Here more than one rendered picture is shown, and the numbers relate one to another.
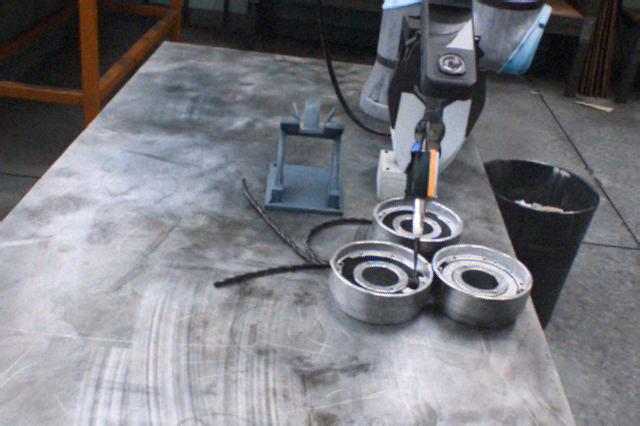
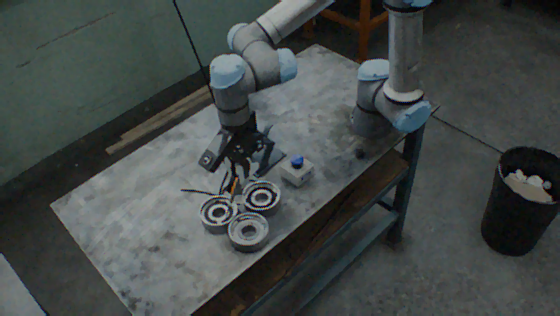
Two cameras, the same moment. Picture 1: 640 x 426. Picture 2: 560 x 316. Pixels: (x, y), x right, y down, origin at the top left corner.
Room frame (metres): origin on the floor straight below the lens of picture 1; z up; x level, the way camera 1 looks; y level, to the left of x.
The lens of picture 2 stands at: (0.25, -0.80, 1.82)
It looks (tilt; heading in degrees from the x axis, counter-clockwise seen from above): 45 degrees down; 50
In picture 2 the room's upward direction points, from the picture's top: 5 degrees counter-clockwise
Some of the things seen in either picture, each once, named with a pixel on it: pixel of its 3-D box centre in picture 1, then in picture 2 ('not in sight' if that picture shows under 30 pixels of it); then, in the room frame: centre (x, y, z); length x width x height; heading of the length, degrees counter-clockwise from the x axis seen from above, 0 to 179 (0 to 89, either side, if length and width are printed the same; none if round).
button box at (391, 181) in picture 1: (405, 175); (298, 169); (0.92, -0.11, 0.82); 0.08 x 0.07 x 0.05; 0
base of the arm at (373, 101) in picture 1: (406, 82); (373, 111); (1.25, -0.13, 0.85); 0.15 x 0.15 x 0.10
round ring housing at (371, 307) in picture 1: (379, 282); (219, 214); (0.65, -0.07, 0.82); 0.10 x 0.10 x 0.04
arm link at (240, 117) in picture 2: not in sight; (232, 110); (0.73, -0.10, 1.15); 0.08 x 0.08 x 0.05
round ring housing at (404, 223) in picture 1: (415, 232); (261, 199); (0.77, -0.12, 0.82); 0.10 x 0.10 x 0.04
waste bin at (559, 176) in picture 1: (519, 249); (521, 205); (1.86, -0.59, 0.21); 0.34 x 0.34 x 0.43
